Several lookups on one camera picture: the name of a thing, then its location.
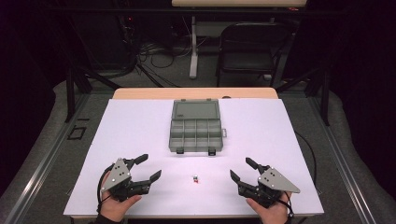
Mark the small grey and red part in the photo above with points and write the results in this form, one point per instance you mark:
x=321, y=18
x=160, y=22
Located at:
x=195, y=178

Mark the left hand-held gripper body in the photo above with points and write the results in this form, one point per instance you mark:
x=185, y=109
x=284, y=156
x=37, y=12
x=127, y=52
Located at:
x=116, y=174

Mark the black folding chair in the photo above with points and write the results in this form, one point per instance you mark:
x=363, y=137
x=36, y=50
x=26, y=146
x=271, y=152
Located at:
x=249, y=63

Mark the person's right hand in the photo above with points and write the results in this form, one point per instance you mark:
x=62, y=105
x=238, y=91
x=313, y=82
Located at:
x=274, y=213

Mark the black metal stand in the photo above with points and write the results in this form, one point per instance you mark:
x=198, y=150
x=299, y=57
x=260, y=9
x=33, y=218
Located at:
x=325, y=99
x=70, y=93

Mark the person's left hand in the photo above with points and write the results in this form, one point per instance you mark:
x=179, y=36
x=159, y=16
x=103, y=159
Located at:
x=116, y=209

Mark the white board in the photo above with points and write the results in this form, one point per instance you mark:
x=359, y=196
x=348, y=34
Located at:
x=249, y=140

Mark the beige desk with white leg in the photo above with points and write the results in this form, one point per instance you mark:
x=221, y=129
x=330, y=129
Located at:
x=193, y=46

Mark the wooden table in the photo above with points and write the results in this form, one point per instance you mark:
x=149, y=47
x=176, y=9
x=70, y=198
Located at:
x=193, y=93

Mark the grey plastic organizer box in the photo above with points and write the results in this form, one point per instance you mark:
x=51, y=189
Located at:
x=193, y=137

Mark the aluminium floor rail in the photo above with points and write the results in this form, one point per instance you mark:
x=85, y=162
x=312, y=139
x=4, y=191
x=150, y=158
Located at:
x=46, y=161
x=343, y=161

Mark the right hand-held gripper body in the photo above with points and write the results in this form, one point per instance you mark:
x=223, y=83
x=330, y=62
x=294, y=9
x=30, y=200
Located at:
x=274, y=182

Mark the black horizontal bar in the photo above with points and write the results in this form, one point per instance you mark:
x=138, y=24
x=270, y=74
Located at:
x=124, y=11

